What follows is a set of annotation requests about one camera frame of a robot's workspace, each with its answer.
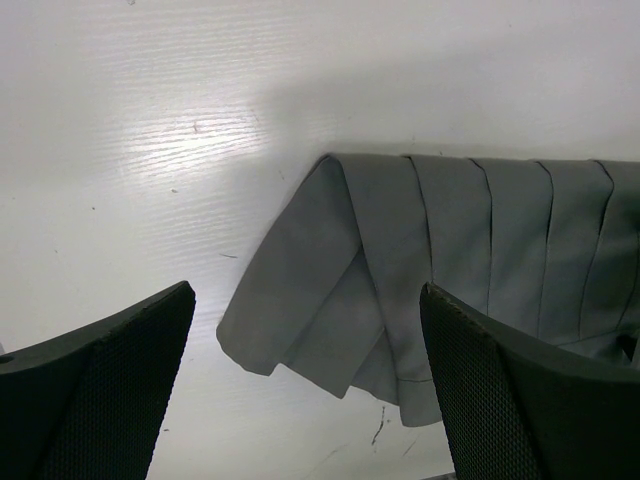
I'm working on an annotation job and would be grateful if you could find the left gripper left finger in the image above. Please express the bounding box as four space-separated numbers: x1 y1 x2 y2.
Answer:
1 281 196 479

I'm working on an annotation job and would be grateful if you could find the grey pleated skirt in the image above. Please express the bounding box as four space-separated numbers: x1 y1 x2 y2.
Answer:
216 154 639 427

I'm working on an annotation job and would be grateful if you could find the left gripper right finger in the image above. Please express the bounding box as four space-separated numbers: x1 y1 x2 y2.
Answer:
420 283 639 479

